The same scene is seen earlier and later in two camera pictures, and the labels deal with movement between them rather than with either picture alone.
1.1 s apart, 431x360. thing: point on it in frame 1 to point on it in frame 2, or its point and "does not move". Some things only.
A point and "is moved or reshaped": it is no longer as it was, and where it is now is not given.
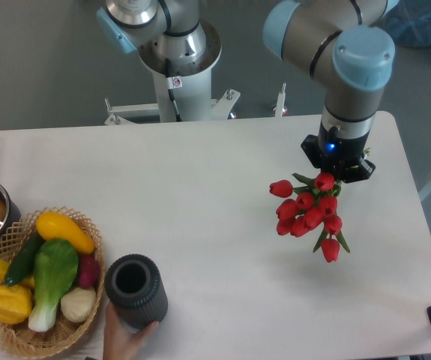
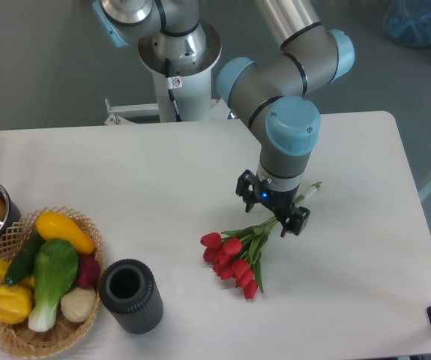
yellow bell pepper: [7, 304] does not move
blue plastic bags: [421, 23] does not move
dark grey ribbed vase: [135, 286] is moved or reshaped
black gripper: [342, 157] to [278, 201]
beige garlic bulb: [77, 304] does not move
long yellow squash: [53, 225] does not move
